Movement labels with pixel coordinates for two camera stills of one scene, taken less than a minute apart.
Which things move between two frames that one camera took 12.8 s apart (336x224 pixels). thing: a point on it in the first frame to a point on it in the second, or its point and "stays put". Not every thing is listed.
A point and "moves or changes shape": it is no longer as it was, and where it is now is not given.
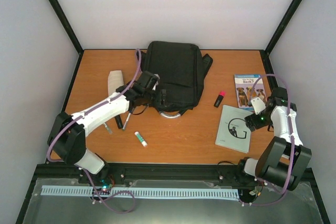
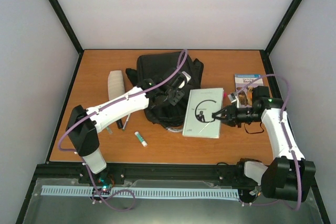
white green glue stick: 144,142 stays put
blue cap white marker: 127,119 stays put
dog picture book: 248,86 stays put
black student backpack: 181,68 moves or changes shape
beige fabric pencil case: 115,79 stays put
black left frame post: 62,16 stays put
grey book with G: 233,132 to 198,120
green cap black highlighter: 119,121 stays put
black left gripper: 161,100 to 175,100
